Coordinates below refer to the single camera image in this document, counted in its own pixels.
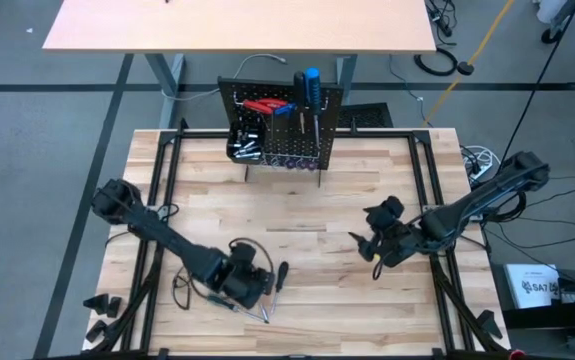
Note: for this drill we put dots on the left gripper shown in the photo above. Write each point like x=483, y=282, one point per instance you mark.
x=247, y=280

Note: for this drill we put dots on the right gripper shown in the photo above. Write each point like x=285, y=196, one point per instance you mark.
x=397, y=240

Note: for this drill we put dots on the safety glasses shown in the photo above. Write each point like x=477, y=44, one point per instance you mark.
x=174, y=292

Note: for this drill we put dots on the chrome deep socket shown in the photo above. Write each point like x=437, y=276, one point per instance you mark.
x=247, y=154
x=249, y=146
x=250, y=135

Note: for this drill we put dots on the red stubby screwdriver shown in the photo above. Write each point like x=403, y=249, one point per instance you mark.
x=274, y=103
x=256, y=107

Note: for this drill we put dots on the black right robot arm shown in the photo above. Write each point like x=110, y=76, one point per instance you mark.
x=477, y=200

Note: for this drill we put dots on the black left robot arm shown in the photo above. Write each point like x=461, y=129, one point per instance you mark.
x=167, y=235

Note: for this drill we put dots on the black peg board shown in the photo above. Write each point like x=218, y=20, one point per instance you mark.
x=287, y=135

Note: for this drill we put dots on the black perforated panel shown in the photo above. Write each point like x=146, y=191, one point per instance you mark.
x=372, y=116

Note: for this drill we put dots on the white power strip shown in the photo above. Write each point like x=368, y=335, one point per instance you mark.
x=479, y=157

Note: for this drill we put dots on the black plastic clamp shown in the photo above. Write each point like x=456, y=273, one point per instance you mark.
x=489, y=324
x=96, y=331
x=102, y=304

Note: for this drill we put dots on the white printed box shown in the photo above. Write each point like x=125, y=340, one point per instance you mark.
x=532, y=285

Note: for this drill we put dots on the light wooden desk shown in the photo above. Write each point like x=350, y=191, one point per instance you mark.
x=242, y=25

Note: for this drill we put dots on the white round bin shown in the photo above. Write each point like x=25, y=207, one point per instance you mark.
x=549, y=10

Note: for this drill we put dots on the black aluminium table frame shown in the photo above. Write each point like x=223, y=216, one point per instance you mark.
x=382, y=134

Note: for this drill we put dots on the chrome loop tool rail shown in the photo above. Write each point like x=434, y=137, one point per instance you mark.
x=272, y=162

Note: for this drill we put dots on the chrome prong tool rail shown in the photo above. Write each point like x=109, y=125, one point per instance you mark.
x=239, y=102

